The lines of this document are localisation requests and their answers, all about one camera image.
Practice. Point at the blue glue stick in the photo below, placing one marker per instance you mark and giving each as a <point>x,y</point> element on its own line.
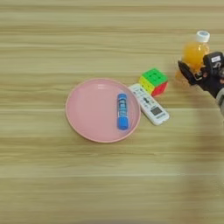
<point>122,112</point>

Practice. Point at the orange juice bottle white cap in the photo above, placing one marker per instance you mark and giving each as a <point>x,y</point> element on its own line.
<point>194,54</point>

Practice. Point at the small black box white label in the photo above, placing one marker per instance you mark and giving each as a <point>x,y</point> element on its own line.
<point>214,59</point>

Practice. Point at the pink round plate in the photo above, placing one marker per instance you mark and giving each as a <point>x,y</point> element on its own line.
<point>93,113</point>

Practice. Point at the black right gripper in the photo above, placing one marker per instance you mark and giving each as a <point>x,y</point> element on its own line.
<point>212,83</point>

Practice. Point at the colourful puzzle cube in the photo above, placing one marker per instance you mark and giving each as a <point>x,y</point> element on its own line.
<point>154,77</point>

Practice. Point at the white remote control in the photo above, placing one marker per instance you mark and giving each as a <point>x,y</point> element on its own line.
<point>150,106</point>

